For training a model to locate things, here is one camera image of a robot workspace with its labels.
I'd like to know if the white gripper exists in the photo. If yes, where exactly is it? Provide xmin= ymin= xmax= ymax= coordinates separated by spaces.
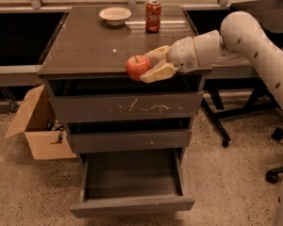
xmin=141 ymin=37 xmax=199 ymax=84

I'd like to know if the black office chair base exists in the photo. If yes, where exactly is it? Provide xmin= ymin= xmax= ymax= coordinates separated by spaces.
xmin=265 ymin=126 xmax=283 ymax=185

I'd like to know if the white ceramic bowl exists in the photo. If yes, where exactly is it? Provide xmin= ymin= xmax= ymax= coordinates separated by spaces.
xmin=99 ymin=7 xmax=131 ymax=26

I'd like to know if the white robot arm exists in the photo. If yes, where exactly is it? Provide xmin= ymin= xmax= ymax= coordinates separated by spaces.
xmin=141 ymin=11 xmax=283 ymax=226

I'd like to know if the grey drawer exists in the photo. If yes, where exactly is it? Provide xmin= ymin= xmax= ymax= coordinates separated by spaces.
xmin=67 ymin=129 xmax=191 ymax=153
xmin=50 ymin=91 xmax=203 ymax=122
xmin=71 ymin=149 xmax=194 ymax=218

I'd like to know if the open cardboard box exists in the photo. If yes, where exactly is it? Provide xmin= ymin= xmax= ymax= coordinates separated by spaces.
xmin=5 ymin=85 xmax=76 ymax=160

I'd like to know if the grey drawer cabinet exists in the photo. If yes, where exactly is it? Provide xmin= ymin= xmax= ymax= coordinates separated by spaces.
xmin=37 ymin=5 xmax=213 ymax=218

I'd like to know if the red apple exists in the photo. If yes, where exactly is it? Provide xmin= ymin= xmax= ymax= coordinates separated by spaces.
xmin=125 ymin=55 xmax=151 ymax=82

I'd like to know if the grey top drawer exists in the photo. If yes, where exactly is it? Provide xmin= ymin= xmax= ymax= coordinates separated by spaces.
xmin=50 ymin=91 xmax=203 ymax=122

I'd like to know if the grey bottom drawer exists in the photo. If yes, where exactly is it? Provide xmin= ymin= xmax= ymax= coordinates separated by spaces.
xmin=71 ymin=149 xmax=194 ymax=218

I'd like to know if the black rolling stand table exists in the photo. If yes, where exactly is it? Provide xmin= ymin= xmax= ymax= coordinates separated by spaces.
xmin=201 ymin=0 xmax=283 ymax=147

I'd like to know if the red cola can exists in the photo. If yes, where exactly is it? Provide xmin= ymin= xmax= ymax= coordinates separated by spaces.
xmin=145 ymin=0 xmax=161 ymax=33

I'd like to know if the grey middle drawer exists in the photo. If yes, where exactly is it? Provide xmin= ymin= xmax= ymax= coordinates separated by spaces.
xmin=67 ymin=129 xmax=191 ymax=153

